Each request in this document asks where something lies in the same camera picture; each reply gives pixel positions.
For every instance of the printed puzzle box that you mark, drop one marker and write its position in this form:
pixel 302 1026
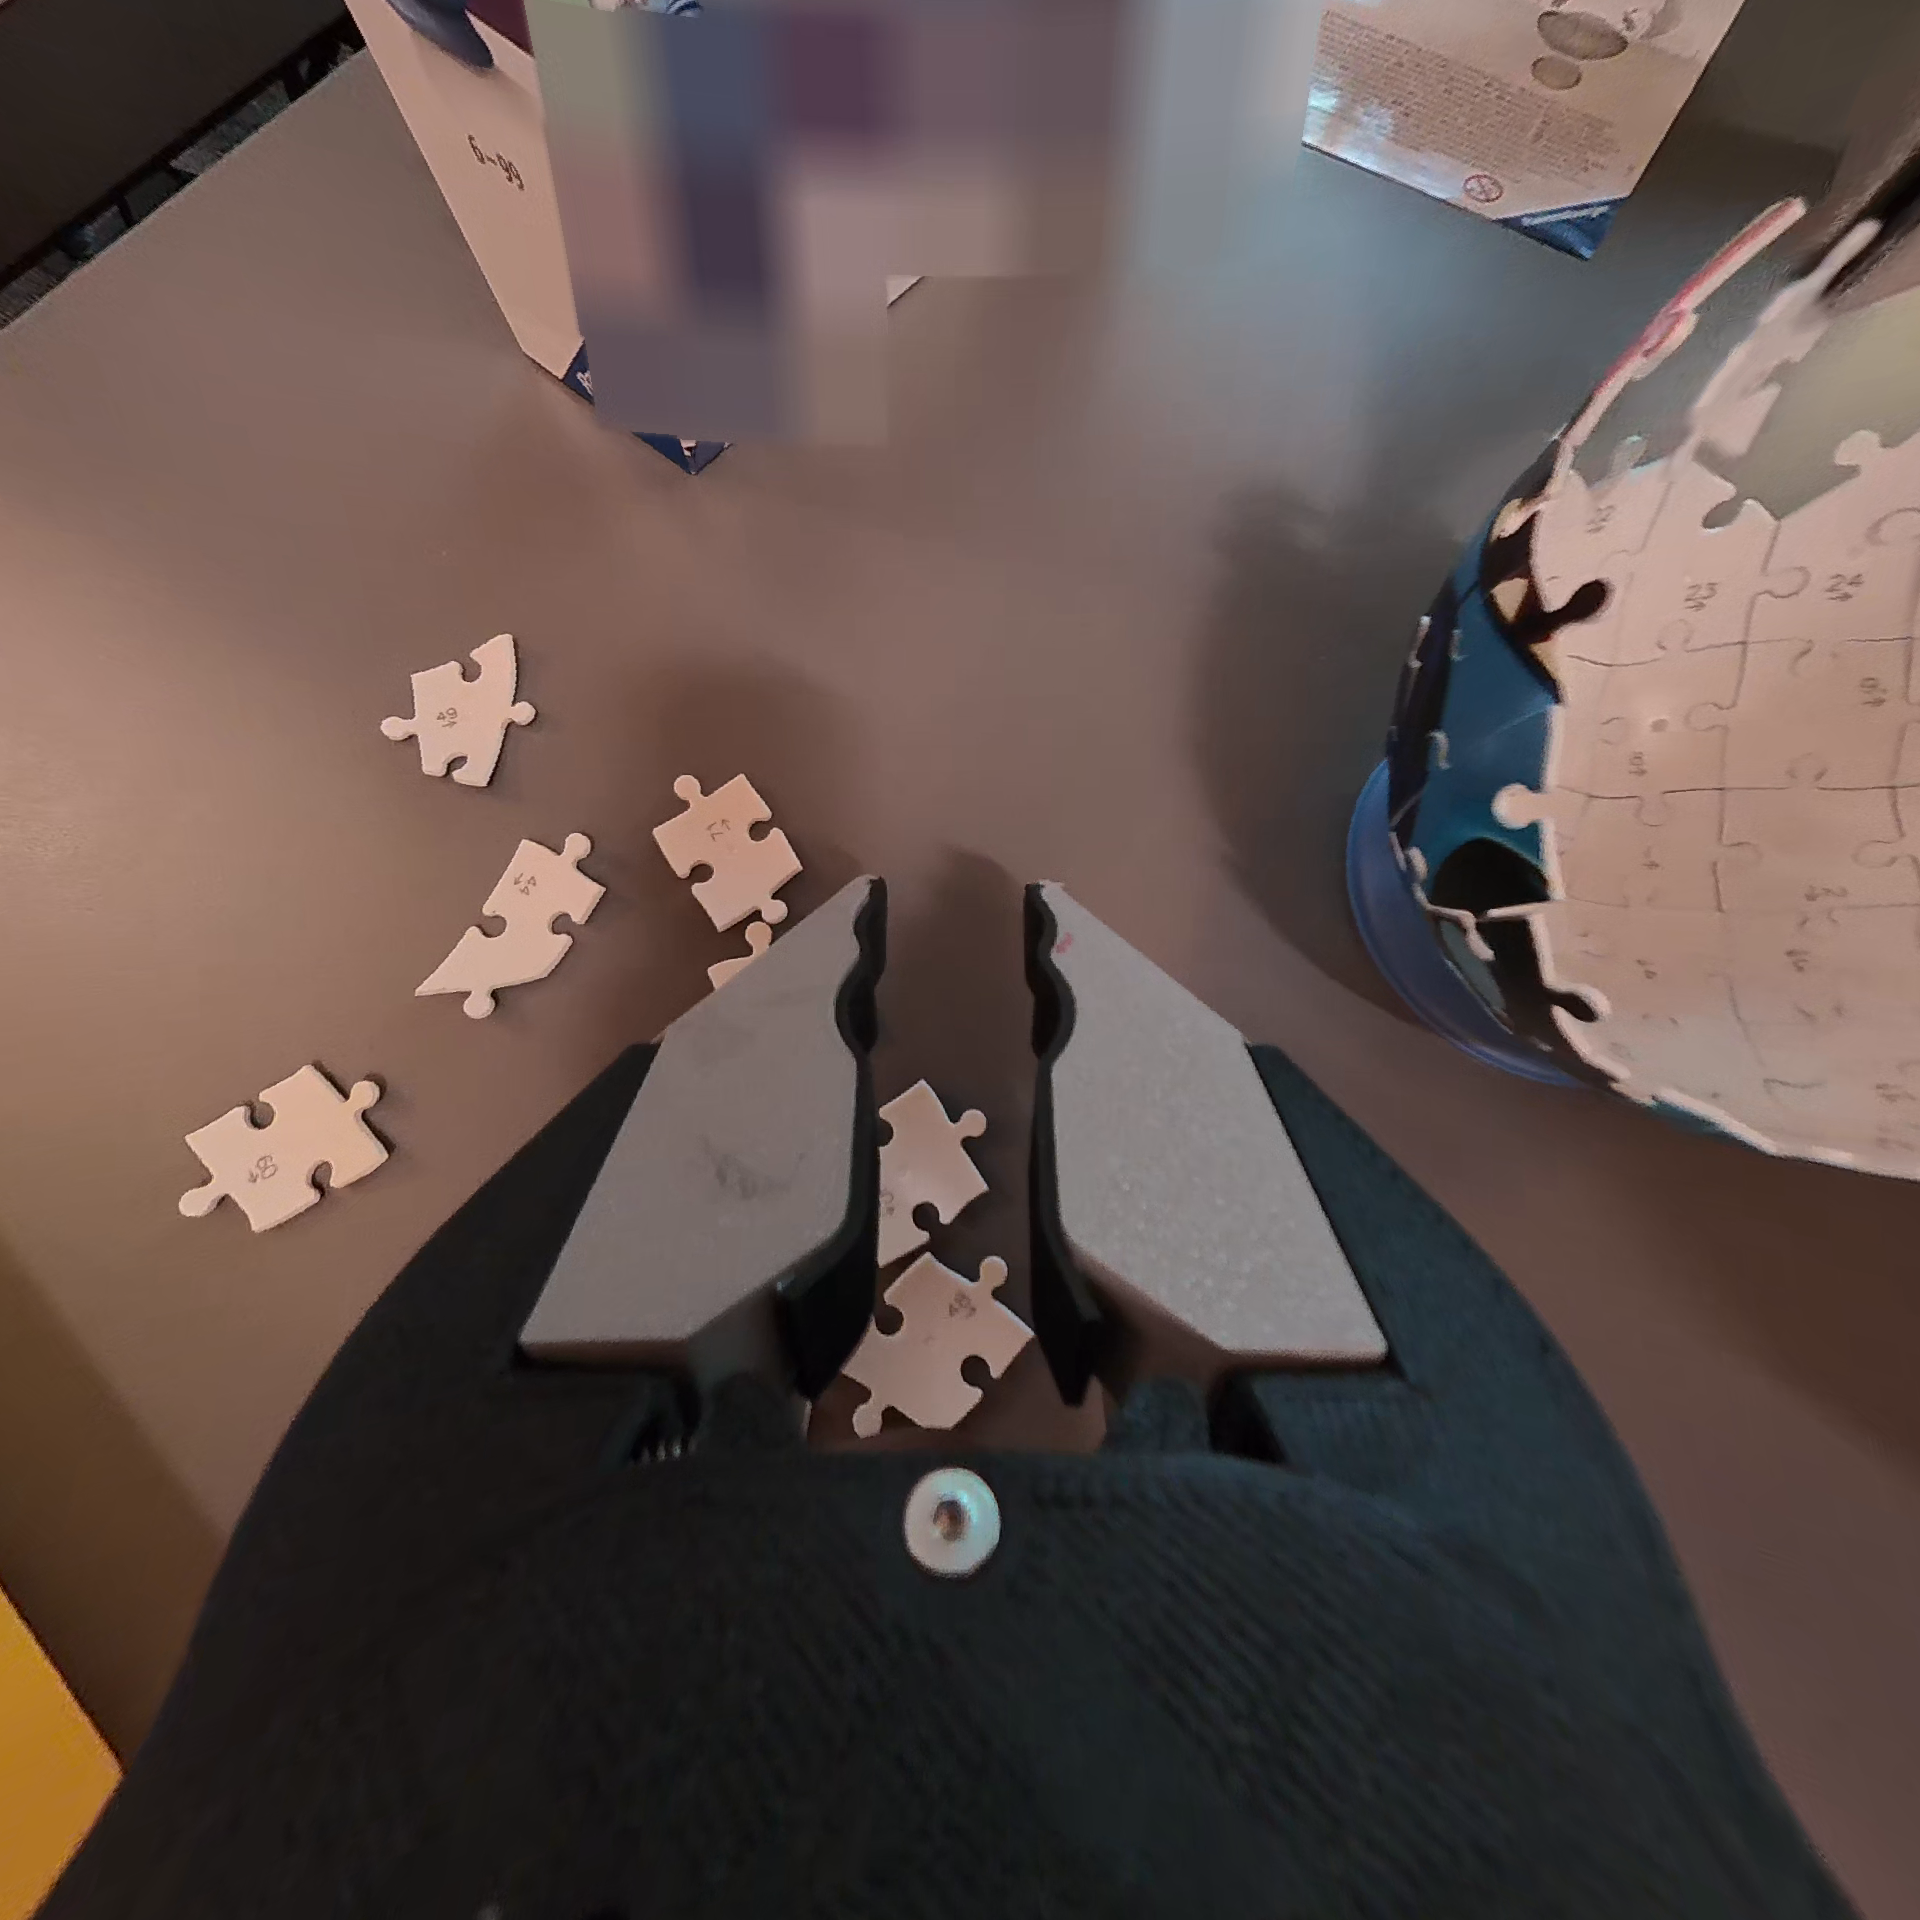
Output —
pixel 464 196

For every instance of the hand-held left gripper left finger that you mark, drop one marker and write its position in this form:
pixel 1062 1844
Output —
pixel 720 1172

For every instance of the curved white puzzle piece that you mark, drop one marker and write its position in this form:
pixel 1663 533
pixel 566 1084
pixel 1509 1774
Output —
pixel 1739 421

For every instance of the puzzle pieces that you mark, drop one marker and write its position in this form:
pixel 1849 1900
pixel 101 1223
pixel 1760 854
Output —
pixel 283 1149

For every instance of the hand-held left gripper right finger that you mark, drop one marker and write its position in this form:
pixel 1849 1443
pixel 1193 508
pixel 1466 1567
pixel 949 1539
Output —
pixel 1193 1200

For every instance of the white instruction leaflet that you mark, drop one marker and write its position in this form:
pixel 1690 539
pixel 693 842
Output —
pixel 1441 107

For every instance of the yellow plastic bin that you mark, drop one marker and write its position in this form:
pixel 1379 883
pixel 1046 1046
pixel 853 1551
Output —
pixel 38 1771

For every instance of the partly built puzzle ball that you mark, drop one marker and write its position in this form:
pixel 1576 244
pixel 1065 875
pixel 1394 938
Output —
pixel 1723 827

